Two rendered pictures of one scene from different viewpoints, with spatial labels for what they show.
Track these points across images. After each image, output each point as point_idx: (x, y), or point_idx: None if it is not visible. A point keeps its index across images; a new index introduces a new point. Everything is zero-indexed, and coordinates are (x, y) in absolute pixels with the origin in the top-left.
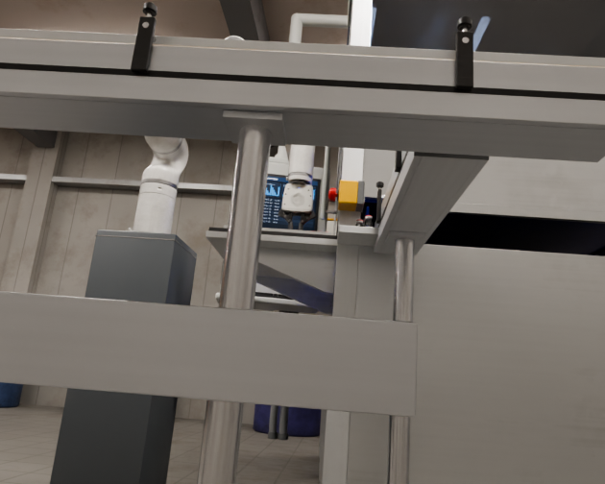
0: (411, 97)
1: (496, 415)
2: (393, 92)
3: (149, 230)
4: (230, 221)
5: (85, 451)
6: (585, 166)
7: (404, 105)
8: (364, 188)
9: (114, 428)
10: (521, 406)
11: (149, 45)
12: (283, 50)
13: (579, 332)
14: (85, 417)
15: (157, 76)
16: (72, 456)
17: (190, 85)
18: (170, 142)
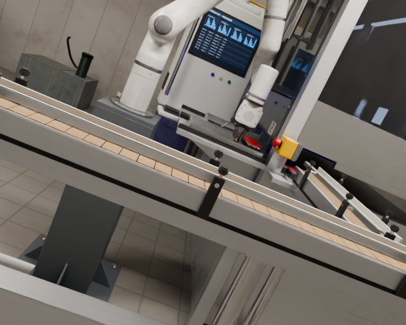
0: (366, 289)
1: (310, 295)
2: (357, 282)
3: (134, 107)
4: (225, 307)
5: (66, 242)
6: None
7: (359, 292)
8: (300, 151)
9: (86, 236)
10: (327, 295)
11: (214, 202)
12: (302, 219)
13: None
14: (68, 224)
15: (212, 222)
16: (57, 242)
17: (232, 236)
18: (168, 40)
